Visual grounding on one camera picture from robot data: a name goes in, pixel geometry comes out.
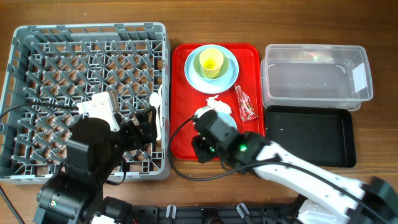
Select light blue plate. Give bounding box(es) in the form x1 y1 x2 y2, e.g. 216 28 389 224
184 44 239 94

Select green bowl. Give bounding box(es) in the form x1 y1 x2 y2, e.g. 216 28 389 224
193 50 229 81

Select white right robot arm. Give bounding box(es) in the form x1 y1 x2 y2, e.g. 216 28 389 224
193 109 397 223

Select white label on bin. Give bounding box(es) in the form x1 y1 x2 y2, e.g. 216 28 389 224
352 63 368 93

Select red serving tray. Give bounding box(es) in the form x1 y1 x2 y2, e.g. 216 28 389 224
169 43 266 161

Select yellow cup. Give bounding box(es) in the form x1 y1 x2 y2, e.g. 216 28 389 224
199 48 224 79

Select black waste tray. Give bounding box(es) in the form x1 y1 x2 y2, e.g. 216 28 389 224
264 106 357 168

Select red snack wrapper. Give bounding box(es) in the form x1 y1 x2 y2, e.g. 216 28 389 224
234 84 258 122

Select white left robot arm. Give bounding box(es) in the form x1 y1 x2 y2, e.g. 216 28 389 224
34 106 157 223

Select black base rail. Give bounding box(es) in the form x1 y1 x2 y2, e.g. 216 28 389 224
132 203 300 224

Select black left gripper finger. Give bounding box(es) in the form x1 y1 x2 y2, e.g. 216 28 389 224
135 112 149 124
146 106 157 142

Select grey dishwasher rack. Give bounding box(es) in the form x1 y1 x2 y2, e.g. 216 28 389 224
1 22 170 185

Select clear plastic bin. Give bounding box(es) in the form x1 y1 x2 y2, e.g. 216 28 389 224
261 44 374 111

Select white plastic spoon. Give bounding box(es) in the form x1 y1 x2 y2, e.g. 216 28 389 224
149 92 161 141

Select small light blue bowl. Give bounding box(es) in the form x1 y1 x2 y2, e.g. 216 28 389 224
217 112 238 129

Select white napkin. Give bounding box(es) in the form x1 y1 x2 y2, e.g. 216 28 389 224
194 95 232 117

